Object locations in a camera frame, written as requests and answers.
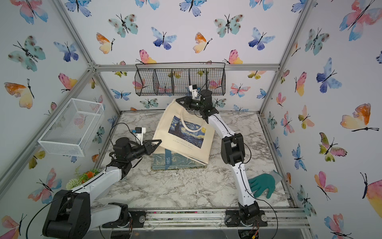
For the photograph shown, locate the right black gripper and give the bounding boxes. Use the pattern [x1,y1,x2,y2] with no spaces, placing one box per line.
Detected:
[174,98,204,113]

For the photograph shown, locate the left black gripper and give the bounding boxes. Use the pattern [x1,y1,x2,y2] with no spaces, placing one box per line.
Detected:
[126,139,161,163]

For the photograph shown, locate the cream bag blue floral pattern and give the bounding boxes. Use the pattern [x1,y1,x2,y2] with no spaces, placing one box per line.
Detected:
[151,153,206,170]

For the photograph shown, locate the cream bag starry night print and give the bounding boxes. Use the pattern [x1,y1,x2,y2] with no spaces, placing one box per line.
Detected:
[153,100,215,165]

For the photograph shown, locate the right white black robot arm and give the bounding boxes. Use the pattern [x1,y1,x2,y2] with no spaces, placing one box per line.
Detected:
[176,89,268,229]

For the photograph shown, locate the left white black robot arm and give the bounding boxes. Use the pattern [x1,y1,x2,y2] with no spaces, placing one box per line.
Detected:
[42,131,162,239]

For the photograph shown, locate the potted plant orange flowers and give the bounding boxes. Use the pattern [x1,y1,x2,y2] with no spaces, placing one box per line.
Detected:
[66,167,100,190]

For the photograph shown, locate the green rubber glove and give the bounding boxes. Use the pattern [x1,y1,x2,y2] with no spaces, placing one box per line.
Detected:
[248,170,282,199]

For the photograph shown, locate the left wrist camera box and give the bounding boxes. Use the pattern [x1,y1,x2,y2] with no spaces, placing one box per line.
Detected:
[132,127,146,145]

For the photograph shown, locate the black wire wall basket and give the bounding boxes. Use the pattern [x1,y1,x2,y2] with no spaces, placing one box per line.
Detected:
[133,62,226,96]

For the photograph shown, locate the white mesh wall basket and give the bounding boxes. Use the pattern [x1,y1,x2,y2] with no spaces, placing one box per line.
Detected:
[38,98,104,157]

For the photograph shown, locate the aluminium front rail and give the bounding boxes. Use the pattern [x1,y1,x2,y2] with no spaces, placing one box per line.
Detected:
[129,208,310,231]

